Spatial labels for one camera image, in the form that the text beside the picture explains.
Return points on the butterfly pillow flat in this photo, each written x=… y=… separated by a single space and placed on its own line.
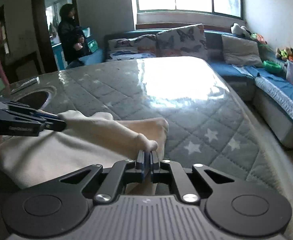
x=127 y=55
x=141 y=44

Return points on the grey plain cushion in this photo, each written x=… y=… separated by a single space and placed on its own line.
x=240 y=52

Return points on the white sweater garment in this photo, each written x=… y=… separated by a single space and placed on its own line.
x=97 y=139

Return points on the white plush toy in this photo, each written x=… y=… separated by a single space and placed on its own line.
x=238 y=30

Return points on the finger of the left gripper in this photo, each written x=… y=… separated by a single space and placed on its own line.
x=52 y=121

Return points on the grey star quilted table cover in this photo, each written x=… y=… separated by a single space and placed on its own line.
x=208 y=124

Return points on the blue sofa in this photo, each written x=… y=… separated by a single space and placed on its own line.
x=250 y=67

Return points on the silver remote control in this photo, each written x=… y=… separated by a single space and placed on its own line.
x=26 y=84

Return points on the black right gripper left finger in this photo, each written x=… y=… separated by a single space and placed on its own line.
x=104 y=185

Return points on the butterfly pillow upright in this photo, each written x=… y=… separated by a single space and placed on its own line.
x=189 y=40

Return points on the butterfly pillow lower flat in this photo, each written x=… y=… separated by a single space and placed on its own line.
x=127 y=55

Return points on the person in dark clothes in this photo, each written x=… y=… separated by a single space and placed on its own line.
x=72 y=38

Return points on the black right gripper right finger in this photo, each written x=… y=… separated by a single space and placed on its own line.
x=189 y=185

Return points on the colourful plush toys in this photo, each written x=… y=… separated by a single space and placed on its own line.
x=284 y=54

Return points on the green toy on sofa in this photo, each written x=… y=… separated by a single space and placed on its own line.
x=272 y=67

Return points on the butterfly pillow upper flat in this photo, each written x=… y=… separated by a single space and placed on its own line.
x=141 y=44

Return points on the dark wooden door frame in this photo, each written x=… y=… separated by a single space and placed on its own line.
x=46 y=19

